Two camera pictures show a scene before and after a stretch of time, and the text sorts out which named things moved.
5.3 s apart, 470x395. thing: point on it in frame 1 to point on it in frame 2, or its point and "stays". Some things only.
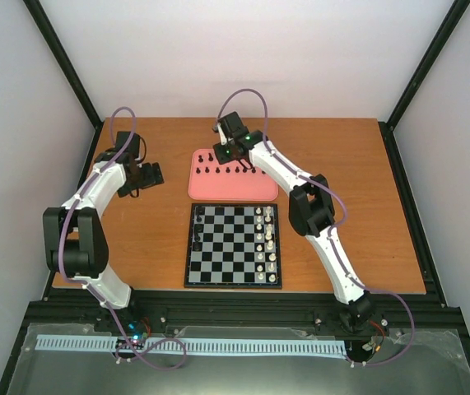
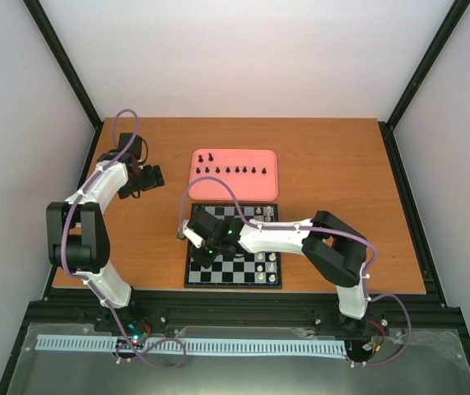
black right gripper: x=221 y=158 to x=205 y=261
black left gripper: x=150 y=179 stays
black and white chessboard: x=234 y=245 stays
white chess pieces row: x=265 y=248 stays
